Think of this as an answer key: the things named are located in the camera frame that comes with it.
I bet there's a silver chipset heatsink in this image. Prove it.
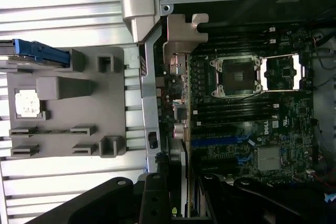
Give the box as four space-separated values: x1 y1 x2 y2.
256 146 282 172

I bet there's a blue expansion slot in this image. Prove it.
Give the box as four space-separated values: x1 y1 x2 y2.
191 137 253 149

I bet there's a green motherboard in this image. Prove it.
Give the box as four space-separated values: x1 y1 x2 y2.
154 28 316 183

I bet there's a black open PC case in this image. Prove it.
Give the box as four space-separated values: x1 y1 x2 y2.
120 0 336 224

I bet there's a grey parts rack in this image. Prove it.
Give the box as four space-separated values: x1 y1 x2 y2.
6 46 125 159

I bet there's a CPU socket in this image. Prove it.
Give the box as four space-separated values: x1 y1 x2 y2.
211 55 264 98

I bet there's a silver CPU chip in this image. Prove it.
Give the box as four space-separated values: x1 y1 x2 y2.
14 89 43 119

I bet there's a hard disk in blue caddy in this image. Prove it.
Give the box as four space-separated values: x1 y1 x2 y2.
0 38 70 68

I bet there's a blue disk wire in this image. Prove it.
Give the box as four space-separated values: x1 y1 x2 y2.
323 192 336 204

